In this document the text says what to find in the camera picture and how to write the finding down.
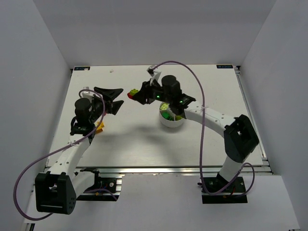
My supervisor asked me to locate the lime green lego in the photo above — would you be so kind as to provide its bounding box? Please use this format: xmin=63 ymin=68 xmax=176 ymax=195
xmin=175 ymin=115 xmax=182 ymax=121
xmin=129 ymin=89 xmax=139 ymax=96

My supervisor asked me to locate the pale green curved lego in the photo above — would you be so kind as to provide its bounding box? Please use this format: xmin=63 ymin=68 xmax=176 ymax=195
xmin=160 ymin=103 xmax=168 ymax=110

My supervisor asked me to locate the dark green lego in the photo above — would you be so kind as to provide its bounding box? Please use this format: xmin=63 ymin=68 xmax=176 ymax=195
xmin=161 ymin=112 xmax=174 ymax=121

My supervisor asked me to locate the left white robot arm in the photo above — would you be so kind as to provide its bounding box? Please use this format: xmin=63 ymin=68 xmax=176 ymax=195
xmin=35 ymin=87 xmax=123 ymax=215

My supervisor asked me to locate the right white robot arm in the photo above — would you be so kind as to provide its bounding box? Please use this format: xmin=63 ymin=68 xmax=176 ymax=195
xmin=128 ymin=74 xmax=259 ymax=185

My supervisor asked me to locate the orange yellow lego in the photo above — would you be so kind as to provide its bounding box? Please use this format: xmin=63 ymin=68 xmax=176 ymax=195
xmin=96 ymin=122 xmax=104 ymax=134

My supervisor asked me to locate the white round divided container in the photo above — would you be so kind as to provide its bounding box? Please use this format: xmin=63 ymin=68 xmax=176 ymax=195
xmin=159 ymin=103 xmax=185 ymax=128

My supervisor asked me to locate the blue label sticker left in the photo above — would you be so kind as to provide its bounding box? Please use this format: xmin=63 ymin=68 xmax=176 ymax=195
xmin=74 ymin=66 xmax=90 ymax=71

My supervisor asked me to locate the blue label sticker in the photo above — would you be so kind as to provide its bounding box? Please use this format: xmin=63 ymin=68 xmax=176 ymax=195
xmin=74 ymin=66 xmax=90 ymax=71
xmin=216 ymin=64 xmax=233 ymax=69

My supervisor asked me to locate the blue label sticker right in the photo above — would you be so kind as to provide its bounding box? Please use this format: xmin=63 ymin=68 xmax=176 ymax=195
xmin=216 ymin=64 xmax=233 ymax=69

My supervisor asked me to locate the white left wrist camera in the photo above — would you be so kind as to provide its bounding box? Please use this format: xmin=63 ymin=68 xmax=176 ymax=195
xmin=81 ymin=87 xmax=93 ymax=98

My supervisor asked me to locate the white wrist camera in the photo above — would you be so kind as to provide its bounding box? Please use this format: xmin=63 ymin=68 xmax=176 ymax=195
xmin=81 ymin=87 xmax=93 ymax=98
xmin=147 ymin=65 xmax=161 ymax=86

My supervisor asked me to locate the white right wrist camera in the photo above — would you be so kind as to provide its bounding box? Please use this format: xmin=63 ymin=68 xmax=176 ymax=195
xmin=147 ymin=65 xmax=161 ymax=86

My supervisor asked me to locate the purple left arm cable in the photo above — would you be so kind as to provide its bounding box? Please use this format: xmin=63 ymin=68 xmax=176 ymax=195
xmin=13 ymin=89 xmax=118 ymax=221

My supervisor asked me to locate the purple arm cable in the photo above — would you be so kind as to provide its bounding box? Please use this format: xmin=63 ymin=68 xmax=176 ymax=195
xmin=148 ymin=60 xmax=256 ymax=197
xmin=13 ymin=89 xmax=118 ymax=221

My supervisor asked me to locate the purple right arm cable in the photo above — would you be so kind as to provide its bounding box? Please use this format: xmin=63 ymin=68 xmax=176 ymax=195
xmin=148 ymin=60 xmax=256 ymax=197

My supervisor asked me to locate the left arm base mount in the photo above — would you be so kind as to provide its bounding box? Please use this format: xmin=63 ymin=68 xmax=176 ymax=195
xmin=77 ymin=167 xmax=119 ymax=201

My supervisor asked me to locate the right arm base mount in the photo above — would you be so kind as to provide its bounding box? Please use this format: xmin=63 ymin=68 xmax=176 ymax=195
xmin=198 ymin=177 xmax=248 ymax=204

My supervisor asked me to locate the aluminium table front rail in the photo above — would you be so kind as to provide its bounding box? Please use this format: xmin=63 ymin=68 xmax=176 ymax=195
xmin=44 ymin=166 xmax=274 ymax=176

